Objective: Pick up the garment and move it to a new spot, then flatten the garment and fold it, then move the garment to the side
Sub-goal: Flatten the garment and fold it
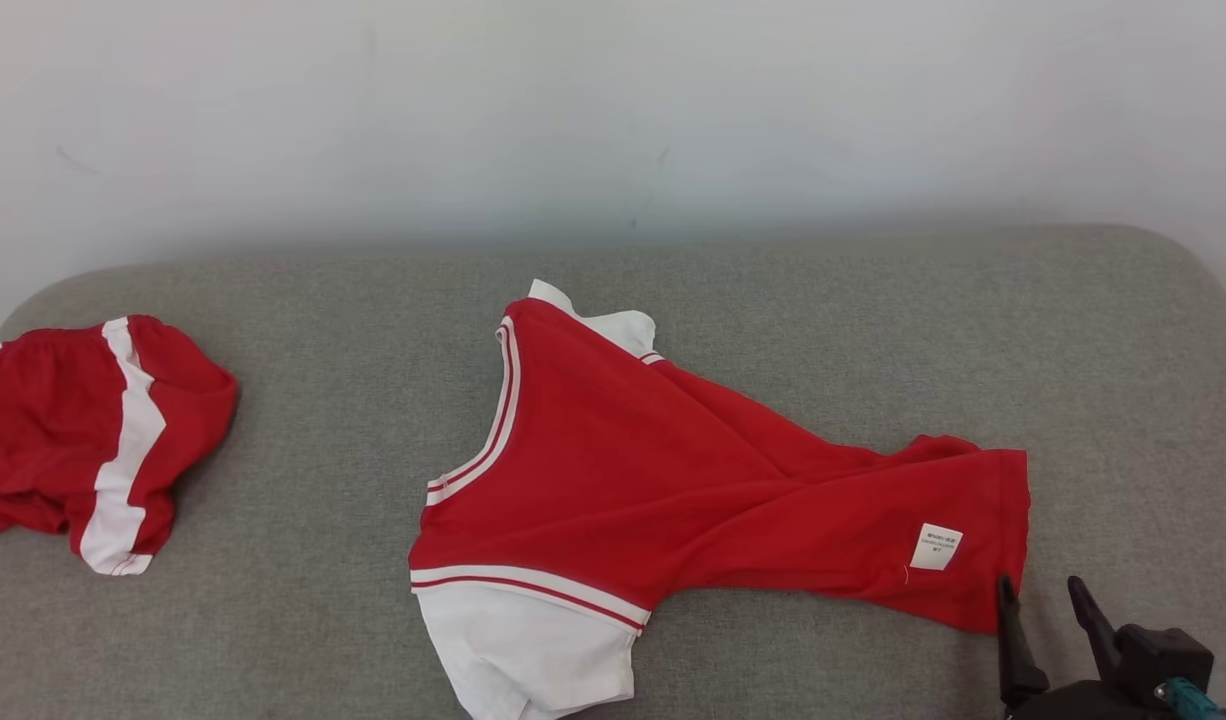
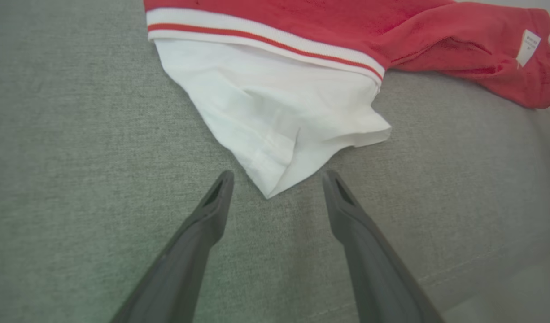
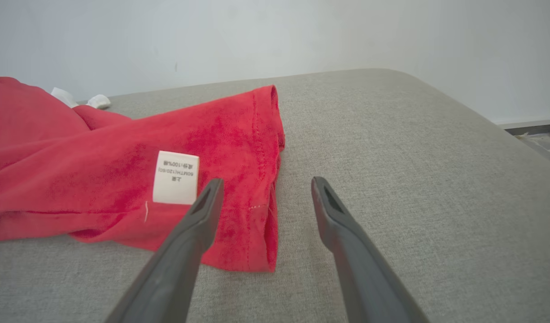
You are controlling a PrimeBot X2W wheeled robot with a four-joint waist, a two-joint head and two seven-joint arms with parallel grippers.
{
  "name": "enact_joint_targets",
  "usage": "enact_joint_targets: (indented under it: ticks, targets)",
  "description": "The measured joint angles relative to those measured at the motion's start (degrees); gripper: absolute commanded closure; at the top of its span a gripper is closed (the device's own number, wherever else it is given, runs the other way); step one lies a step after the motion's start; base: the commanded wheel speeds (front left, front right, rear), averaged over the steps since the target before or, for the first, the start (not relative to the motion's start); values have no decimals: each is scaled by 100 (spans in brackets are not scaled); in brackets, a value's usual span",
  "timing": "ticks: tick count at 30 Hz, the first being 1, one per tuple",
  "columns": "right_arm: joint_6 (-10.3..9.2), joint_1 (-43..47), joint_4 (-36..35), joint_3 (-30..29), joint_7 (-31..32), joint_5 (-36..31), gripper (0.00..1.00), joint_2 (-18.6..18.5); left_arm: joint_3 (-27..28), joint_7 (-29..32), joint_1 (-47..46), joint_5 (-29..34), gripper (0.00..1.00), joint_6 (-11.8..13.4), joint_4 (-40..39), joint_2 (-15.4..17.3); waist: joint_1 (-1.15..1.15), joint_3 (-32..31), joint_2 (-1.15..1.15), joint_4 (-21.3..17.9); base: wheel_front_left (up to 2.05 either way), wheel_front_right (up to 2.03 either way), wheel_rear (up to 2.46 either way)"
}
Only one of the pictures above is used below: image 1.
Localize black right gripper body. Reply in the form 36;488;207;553
1006;680;1176;720

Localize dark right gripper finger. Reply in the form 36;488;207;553
995;575;1051;712
1065;575;1125;683

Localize red white-sleeved jersey shirt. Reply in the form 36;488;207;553
408;279;1032;720

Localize red shorts with white stripe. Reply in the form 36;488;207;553
0;314;240;578

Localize grey fabric sofa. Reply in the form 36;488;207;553
0;225;1226;720

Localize teal camera cable connector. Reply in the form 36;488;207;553
1153;676;1226;720

